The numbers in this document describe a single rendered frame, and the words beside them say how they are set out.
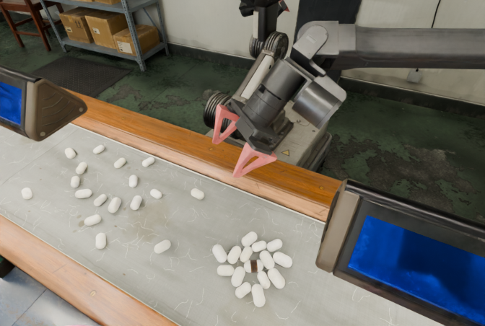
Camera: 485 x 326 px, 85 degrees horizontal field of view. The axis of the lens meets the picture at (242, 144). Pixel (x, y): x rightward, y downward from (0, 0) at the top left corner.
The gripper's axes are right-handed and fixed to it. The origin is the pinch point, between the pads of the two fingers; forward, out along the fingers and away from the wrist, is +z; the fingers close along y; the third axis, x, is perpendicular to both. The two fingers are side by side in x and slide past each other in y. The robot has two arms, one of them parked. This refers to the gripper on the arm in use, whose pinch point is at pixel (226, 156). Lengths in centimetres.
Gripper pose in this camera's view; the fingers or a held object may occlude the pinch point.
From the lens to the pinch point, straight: 50.3
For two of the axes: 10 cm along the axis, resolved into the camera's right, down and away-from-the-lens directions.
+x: -6.9, -2.3, -6.8
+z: -5.7, 7.5, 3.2
